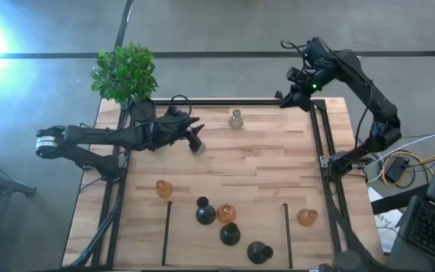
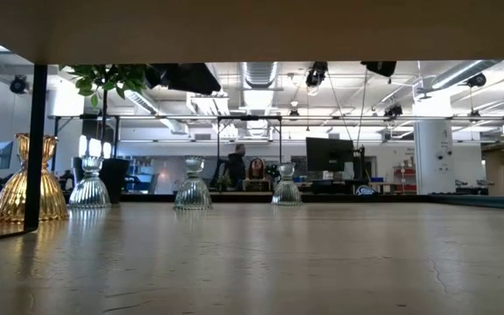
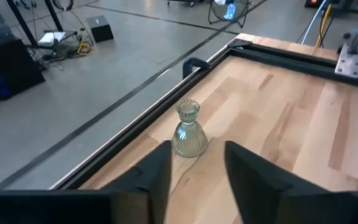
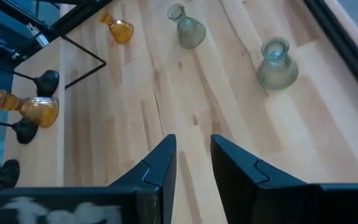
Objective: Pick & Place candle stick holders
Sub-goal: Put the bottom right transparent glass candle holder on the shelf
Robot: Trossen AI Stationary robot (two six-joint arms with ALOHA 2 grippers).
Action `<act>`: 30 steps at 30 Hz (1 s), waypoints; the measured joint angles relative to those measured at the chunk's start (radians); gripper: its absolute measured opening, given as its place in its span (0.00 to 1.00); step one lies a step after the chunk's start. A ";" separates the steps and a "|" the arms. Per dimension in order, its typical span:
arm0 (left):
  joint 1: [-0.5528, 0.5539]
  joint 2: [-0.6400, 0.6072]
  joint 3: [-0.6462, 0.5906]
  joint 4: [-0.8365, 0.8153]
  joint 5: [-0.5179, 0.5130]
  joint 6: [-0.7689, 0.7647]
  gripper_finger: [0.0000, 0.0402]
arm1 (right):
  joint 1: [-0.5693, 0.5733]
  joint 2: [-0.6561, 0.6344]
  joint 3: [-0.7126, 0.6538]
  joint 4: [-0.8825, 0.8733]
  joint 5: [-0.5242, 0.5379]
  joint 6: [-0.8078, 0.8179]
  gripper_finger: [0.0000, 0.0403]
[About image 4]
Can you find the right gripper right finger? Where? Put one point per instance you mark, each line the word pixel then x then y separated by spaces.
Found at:
pixel 238 174

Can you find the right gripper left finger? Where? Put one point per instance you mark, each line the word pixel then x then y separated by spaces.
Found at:
pixel 158 174

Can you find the clear ribbed glass candle holder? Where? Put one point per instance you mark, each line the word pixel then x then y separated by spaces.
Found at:
pixel 277 74
pixel 191 32

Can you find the amber ribbed glass candle holder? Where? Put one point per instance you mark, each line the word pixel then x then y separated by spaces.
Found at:
pixel 39 110
pixel 121 31

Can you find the black metal candlestick holder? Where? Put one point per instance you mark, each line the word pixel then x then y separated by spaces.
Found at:
pixel 26 130
pixel 48 83

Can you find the wooden shelf with black legs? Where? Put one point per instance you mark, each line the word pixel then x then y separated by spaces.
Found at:
pixel 51 155

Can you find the black rounded object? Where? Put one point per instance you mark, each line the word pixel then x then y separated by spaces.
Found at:
pixel 8 174

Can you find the black table edge rail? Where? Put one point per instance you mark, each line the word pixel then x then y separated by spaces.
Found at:
pixel 346 46

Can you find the black rig frame bars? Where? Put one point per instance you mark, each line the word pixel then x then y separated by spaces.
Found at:
pixel 73 15

